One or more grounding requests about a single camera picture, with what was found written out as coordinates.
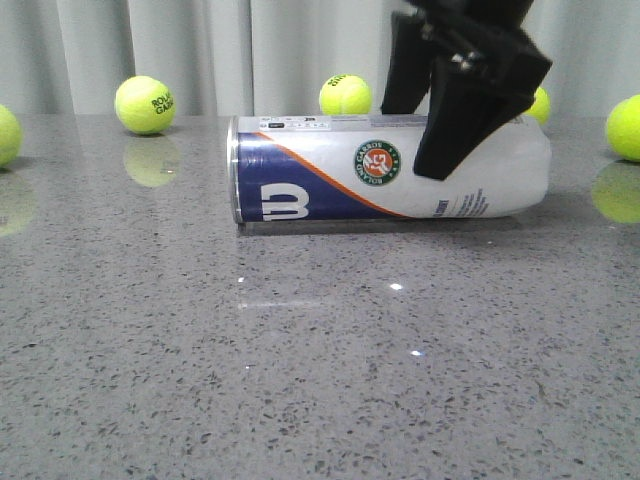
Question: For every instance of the tennis ball Roland Garros print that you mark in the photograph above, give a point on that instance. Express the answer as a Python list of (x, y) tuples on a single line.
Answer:
[(144, 105)]

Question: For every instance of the centre back tennis ball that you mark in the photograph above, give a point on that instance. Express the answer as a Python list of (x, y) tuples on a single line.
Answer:
[(345, 94)]

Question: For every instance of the tennis ball Wilson print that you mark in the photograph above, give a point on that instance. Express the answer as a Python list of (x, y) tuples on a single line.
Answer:
[(540, 109)]

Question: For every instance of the tennis ball edge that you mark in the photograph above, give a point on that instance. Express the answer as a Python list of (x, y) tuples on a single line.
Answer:
[(11, 136), (622, 129)]

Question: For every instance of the white blue tennis ball can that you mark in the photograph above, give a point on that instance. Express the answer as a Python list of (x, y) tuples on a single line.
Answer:
[(361, 167)]

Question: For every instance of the tennis ball far left edge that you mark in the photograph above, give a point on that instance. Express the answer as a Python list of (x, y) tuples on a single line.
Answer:
[(11, 136)]

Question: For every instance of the grey curtain backdrop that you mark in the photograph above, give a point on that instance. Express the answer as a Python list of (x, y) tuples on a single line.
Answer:
[(224, 58)]

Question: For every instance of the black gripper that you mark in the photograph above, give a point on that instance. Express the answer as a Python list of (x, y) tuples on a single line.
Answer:
[(482, 67)]

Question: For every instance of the tennis ball far right edge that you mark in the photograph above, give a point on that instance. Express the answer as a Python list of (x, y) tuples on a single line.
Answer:
[(622, 129)]

